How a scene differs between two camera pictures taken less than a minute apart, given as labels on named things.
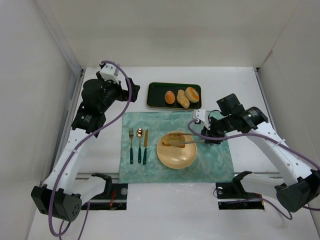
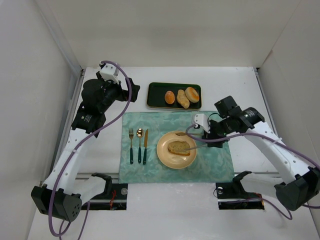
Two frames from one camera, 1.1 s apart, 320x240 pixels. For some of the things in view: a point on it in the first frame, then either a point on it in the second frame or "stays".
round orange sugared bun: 169,97 stays
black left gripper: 131,89 stays
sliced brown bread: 169,140 -> 178,147
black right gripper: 213,132 stays
